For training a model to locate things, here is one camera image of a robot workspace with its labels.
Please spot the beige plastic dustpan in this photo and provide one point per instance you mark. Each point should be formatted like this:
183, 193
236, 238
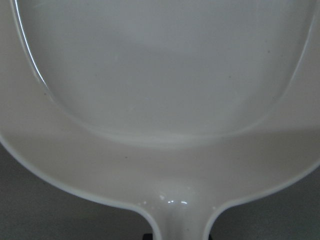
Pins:
174, 109

